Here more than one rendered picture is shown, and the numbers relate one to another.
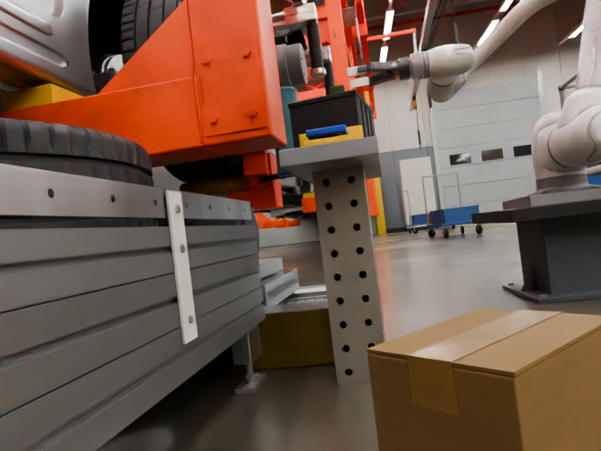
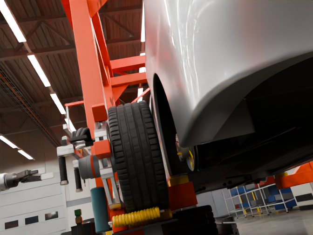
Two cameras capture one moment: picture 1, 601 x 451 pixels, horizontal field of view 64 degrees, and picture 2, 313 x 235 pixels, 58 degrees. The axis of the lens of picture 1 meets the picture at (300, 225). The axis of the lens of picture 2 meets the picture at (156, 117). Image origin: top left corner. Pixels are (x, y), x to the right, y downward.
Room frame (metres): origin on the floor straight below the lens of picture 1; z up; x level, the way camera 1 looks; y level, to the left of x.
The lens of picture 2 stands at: (3.29, -0.05, 0.45)
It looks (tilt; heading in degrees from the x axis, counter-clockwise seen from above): 20 degrees up; 164
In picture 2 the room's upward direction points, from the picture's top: 13 degrees counter-clockwise
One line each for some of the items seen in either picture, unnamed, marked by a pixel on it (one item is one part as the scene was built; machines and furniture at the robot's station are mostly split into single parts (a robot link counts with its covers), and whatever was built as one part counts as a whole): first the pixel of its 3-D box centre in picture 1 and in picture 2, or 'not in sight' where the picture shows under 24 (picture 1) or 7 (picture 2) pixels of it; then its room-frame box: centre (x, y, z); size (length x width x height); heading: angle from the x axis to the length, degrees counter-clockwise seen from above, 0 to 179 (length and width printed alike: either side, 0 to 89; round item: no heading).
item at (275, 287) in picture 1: (233, 292); not in sight; (1.68, 0.26, 0.13); 0.50 x 0.36 x 0.10; 170
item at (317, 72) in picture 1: (315, 48); (78, 179); (1.38, -0.10, 0.83); 0.04 x 0.04 x 0.16
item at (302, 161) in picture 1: (340, 165); not in sight; (1.02, -0.10, 0.44); 0.43 x 0.17 x 0.03; 170
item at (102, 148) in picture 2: not in sight; (103, 149); (1.90, 0.05, 0.85); 0.09 x 0.08 x 0.07; 170
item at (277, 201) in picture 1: (254, 184); (127, 224); (1.60, 0.14, 0.48); 0.16 x 0.12 x 0.17; 80
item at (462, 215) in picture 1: (451, 202); not in sight; (7.08, -2.24, 0.48); 1.00 x 0.61 x 0.96; 177
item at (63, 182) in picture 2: (329, 82); (63, 169); (1.72, -0.16, 0.83); 0.04 x 0.04 x 0.16
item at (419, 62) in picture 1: (418, 66); (3, 182); (1.66, -0.47, 0.83); 0.09 x 0.06 x 0.09; 170
